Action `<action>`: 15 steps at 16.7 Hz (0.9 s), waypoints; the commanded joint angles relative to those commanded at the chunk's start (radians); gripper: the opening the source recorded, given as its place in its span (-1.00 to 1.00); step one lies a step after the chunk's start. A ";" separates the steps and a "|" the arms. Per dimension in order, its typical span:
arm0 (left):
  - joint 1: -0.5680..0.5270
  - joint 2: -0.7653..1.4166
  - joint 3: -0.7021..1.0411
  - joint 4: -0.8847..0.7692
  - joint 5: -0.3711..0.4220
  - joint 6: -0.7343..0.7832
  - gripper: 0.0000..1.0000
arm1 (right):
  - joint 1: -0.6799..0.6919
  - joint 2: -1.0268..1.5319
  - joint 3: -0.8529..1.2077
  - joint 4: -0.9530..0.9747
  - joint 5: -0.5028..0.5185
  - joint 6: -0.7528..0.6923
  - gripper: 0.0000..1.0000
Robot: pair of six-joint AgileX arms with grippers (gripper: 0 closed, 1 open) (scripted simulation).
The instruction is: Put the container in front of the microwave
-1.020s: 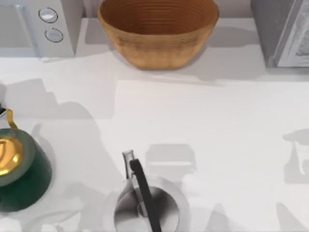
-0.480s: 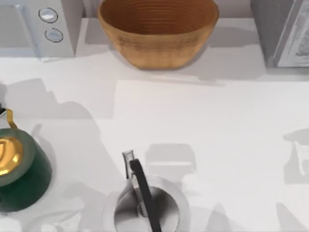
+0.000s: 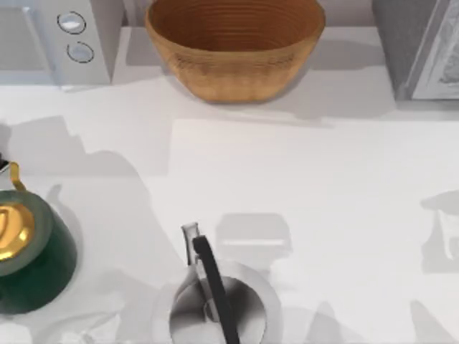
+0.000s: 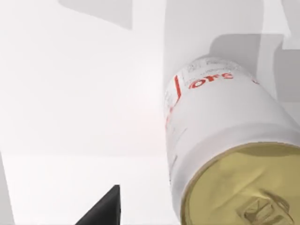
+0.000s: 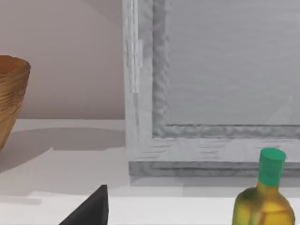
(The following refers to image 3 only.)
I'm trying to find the brown woven basket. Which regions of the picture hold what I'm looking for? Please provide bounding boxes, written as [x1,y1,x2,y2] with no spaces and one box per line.
[144,0,326,105]

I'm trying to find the pale microwave oven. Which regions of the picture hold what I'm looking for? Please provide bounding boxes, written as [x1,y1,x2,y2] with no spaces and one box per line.
[0,0,126,87]

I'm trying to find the small microwave knob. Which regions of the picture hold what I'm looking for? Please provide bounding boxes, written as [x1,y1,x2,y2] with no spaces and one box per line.
[66,40,95,65]

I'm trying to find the large microwave knob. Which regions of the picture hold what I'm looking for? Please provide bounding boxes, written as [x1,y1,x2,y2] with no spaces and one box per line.
[57,10,88,36]

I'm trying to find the gold kettle lid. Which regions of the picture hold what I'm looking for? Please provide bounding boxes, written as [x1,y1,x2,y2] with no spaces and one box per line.
[0,204,36,263]

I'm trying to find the pale grey cabinet door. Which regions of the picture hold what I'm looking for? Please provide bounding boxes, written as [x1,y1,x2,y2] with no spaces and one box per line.
[408,0,459,100]

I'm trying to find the microwave oven door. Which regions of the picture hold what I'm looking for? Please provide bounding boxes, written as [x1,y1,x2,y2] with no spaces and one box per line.
[0,6,60,86]

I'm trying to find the silver kettle with black handle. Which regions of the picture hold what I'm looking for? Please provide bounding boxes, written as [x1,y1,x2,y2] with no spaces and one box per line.
[151,221,285,344]

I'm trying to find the green kettle with gold handle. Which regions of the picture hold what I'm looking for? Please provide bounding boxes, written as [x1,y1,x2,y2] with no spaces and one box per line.
[0,161,78,316]

